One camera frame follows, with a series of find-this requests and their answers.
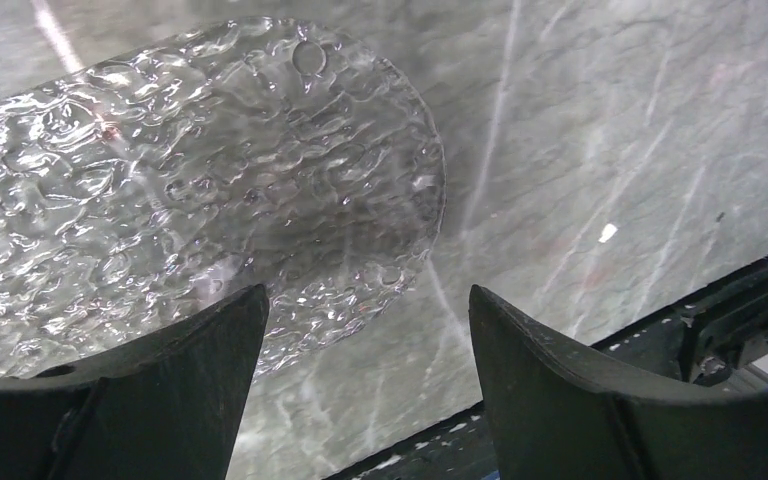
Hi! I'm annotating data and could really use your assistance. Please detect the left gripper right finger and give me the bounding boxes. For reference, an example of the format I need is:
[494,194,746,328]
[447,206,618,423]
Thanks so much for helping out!
[469,285,768,479]

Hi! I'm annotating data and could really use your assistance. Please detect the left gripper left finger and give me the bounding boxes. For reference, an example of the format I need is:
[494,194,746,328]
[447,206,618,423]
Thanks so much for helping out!
[0,285,269,479]

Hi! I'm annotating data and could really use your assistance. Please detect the clear textured oval tray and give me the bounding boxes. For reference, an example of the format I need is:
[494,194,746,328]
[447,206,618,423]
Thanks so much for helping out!
[0,17,445,377]

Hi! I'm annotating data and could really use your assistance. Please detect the black base frame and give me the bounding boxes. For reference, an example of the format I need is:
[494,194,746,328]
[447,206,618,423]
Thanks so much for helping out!
[341,256,768,479]

